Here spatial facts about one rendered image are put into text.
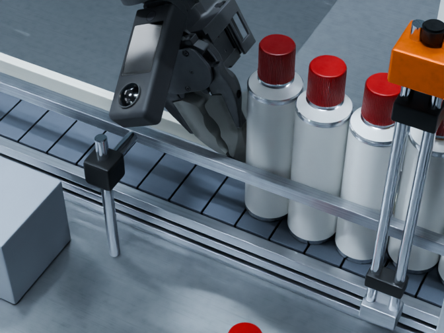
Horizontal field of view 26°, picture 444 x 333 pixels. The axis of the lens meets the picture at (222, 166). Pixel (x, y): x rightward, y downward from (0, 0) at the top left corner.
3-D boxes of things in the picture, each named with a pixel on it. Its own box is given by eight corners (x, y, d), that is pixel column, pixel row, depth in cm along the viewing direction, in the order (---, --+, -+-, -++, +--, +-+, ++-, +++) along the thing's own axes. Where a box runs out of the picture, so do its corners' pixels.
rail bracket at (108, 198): (154, 221, 104) (147, 106, 93) (119, 267, 99) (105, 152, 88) (129, 211, 105) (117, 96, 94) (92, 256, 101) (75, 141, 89)
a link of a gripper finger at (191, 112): (262, 135, 100) (223, 61, 96) (236, 170, 96) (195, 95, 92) (239, 138, 102) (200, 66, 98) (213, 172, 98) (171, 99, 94)
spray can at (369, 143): (392, 232, 96) (421, 71, 82) (380, 269, 93) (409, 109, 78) (341, 219, 98) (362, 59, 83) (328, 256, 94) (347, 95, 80)
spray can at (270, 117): (302, 195, 100) (315, 35, 86) (283, 228, 97) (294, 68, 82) (256, 180, 102) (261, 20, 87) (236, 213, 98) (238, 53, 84)
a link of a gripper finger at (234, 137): (287, 132, 98) (248, 57, 94) (261, 168, 94) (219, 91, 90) (262, 135, 100) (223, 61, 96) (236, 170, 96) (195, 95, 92)
